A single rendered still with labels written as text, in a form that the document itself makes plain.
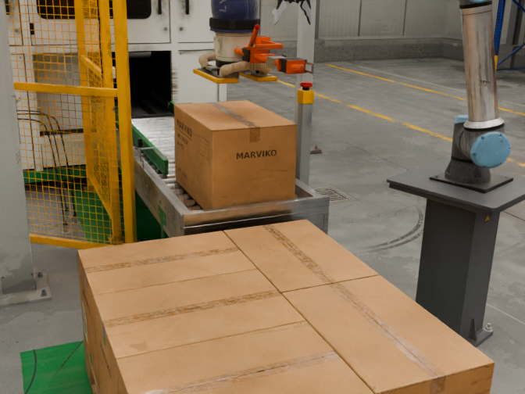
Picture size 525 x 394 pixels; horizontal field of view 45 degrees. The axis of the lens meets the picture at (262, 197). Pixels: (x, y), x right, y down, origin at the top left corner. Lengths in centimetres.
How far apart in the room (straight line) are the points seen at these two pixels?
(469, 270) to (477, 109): 71
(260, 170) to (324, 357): 118
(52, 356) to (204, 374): 127
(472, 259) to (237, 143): 112
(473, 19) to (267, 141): 97
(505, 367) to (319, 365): 133
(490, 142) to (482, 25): 44
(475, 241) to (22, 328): 207
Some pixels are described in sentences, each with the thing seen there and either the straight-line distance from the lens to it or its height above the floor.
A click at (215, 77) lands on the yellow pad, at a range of 286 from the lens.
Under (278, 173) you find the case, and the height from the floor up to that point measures 73.
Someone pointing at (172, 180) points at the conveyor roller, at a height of 55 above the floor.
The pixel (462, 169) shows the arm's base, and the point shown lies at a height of 82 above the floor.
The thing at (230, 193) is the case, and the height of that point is 66.
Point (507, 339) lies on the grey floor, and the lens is 322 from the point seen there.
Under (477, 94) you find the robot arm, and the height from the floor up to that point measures 116.
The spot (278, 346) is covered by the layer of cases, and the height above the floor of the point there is 54.
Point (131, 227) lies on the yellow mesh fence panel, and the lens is 349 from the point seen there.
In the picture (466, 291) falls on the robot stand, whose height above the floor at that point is 30.
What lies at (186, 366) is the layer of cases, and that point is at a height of 54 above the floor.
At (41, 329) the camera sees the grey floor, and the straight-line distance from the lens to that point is 317.
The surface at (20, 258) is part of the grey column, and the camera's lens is 342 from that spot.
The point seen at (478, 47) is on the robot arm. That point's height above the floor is 133.
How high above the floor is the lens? 156
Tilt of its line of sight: 19 degrees down
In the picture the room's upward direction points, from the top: 1 degrees clockwise
